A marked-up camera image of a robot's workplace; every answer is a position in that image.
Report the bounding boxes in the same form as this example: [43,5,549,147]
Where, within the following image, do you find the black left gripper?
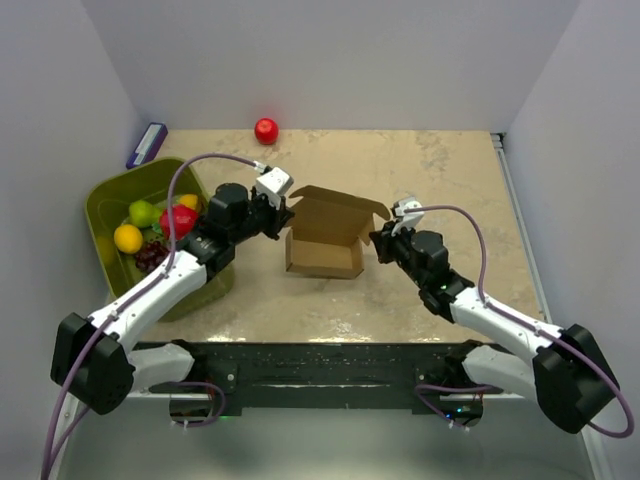
[231,187,295,246]

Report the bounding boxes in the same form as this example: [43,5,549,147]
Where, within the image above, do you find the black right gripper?
[369,219,427,289]

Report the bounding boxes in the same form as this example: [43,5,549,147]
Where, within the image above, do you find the brown cardboard paper box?
[285,185,390,280]

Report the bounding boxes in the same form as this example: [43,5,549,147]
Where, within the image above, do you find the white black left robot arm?
[51,174,294,415]

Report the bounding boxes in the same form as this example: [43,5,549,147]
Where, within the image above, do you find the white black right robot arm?
[369,222,620,434]

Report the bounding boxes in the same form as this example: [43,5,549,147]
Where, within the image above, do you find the purple white small box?
[125,122,168,170]

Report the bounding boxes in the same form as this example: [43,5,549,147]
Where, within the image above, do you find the small orange fruit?
[178,194,201,212]

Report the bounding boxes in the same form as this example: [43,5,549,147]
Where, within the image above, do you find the red dragon fruit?
[158,204,199,240]

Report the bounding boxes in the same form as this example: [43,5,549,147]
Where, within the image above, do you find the red apple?
[254,117,279,145]

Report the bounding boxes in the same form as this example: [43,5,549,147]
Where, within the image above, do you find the dark purple grapes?
[134,240,169,274]

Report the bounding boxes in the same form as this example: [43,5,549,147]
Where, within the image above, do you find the green pear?
[128,200,162,229]

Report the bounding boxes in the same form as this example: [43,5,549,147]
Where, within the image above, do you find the olive green plastic bin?
[85,157,235,322]

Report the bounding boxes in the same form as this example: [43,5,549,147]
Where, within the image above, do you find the yellow lemon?
[113,224,144,255]

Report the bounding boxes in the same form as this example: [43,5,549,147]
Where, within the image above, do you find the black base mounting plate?
[150,340,484,427]

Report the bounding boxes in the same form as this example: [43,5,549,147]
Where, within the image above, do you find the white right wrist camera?
[391,196,424,236]

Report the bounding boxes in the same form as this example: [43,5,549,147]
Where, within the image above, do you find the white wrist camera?
[391,196,424,236]
[255,167,294,209]

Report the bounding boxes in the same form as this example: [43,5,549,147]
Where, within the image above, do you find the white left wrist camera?
[255,167,294,209]

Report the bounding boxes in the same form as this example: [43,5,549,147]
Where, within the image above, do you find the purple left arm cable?
[39,152,271,480]

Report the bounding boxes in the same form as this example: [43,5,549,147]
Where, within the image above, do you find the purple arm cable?
[39,152,271,480]
[404,204,635,439]

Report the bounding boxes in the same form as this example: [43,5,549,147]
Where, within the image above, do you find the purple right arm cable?
[404,204,635,439]

